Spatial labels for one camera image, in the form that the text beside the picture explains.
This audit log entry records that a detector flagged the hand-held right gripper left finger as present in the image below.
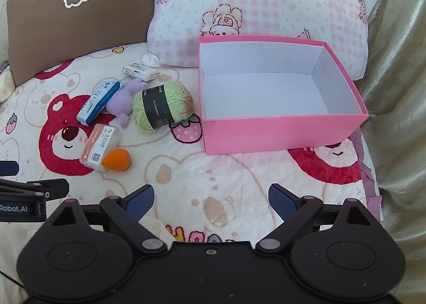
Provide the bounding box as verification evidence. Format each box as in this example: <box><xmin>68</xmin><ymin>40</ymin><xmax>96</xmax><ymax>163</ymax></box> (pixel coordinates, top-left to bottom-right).
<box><xmin>45</xmin><ymin>184</ymin><xmax>169</xmax><ymax>256</ymax></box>

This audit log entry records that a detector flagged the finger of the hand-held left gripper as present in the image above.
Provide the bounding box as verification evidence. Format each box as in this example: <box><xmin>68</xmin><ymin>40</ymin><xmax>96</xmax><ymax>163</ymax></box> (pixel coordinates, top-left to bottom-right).
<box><xmin>0</xmin><ymin>161</ymin><xmax>19</xmax><ymax>177</ymax></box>
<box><xmin>0</xmin><ymin>178</ymin><xmax>70</xmax><ymax>200</ymax></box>

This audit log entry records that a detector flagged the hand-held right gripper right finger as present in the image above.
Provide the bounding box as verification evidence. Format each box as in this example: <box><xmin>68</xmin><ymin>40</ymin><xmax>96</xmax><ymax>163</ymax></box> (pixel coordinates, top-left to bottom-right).
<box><xmin>255</xmin><ymin>183</ymin><xmax>384</xmax><ymax>257</ymax></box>

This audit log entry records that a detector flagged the orange makeup sponge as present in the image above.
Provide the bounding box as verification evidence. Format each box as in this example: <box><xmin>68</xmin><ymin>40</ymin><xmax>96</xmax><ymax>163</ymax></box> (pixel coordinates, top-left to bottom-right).
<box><xmin>101</xmin><ymin>149</ymin><xmax>132</xmax><ymax>171</ymax></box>

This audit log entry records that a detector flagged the orange white packet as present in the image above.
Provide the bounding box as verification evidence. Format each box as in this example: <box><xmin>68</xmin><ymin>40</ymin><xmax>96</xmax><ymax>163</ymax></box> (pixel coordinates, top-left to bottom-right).
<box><xmin>79</xmin><ymin>123</ymin><xmax>123</xmax><ymax>171</ymax></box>

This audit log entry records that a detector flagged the pink cardboard box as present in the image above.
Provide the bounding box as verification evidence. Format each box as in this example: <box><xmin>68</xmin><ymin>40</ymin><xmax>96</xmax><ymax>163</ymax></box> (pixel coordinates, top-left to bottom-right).
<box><xmin>198</xmin><ymin>35</ymin><xmax>369</xmax><ymax>155</ymax></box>

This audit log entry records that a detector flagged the blue wet wipes pack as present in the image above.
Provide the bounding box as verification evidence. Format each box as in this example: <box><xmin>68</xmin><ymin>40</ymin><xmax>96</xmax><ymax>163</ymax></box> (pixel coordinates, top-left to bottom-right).
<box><xmin>76</xmin><ymin>80</ymin><xmax>124</xmax><ymax>125</ymax></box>

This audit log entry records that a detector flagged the purple plush toy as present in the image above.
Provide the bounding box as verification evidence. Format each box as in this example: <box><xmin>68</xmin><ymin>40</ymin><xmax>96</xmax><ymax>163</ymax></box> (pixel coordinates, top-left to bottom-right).
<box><xmin>106</xmin><ymin>78</ymin><xmax>148</xmax><ymax>129</ymax></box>

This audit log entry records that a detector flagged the green yarn ball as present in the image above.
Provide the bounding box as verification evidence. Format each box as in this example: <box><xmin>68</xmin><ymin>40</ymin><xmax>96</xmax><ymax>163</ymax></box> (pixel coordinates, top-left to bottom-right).
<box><xmin>132</xmin><ymin>81</ymin><xmax>195</xmax><ymax>134</ymax></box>

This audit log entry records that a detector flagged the white wet tissue pack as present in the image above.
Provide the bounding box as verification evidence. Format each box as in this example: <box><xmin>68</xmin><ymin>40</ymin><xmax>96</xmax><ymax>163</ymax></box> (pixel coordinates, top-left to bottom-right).
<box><xmin>121</xmin><ymin>62</ymin><xmax>160</xmax><ymax>81</ymax></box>

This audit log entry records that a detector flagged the cream plush toy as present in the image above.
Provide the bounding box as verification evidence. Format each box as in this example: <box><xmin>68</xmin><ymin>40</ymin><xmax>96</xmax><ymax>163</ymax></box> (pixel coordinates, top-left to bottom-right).
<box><xmin>0</xmin><ymin>73</ymin><xmax>15</xmax><ymax>102</ymax></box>

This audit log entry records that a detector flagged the brown embroidered pillow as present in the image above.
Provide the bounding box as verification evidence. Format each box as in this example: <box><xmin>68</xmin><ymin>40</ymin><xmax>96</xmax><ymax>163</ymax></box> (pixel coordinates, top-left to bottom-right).
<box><xmin>6</xmin><ymin>0</ymin><xmax>155</xmax><ymax>87</ymax></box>

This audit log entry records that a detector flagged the golden beige cloth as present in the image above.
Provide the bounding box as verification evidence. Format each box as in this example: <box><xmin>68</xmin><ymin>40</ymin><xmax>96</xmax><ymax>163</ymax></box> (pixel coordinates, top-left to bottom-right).
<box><xmin>358</xmin><ymin>0</ymin><xmax>426</xmax><ymax>304</ymax></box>

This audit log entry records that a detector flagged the pink checked pillow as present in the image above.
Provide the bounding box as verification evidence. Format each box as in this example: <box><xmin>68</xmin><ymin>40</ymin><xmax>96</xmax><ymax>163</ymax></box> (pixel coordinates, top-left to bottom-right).
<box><xmin>146</xmin><ymin>0</ymin><xmax>369</xmax><ymax>80</ymax></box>

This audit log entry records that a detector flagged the black cable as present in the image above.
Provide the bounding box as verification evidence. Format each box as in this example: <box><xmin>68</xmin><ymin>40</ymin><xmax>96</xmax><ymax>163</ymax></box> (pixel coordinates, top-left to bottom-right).
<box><xmin>0</xmin><ymin>269</ymin><xmax>25</xmax><ymax>288</ymax></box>

